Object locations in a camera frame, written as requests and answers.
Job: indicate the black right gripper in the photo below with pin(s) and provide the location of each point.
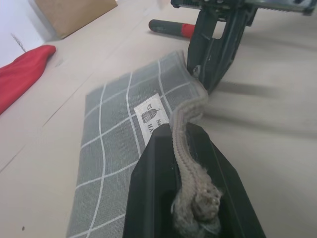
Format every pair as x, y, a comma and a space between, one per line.
272, 4

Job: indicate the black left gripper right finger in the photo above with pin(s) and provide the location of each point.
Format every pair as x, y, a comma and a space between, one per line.
223, 171

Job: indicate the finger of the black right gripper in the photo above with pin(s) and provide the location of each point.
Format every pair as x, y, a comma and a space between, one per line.
201, 44

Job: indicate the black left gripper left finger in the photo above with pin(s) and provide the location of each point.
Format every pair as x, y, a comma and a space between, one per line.
151, 188

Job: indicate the grey grid fabric zipper pouch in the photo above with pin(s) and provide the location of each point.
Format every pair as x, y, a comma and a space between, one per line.
111, 138

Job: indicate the grey marker with red cap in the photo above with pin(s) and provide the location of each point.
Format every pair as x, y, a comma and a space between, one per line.
168, 27

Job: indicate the brown cardboard box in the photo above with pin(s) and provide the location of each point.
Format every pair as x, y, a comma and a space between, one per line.
74, 15

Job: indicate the red cloth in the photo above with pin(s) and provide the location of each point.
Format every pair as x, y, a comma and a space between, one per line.
22, 72

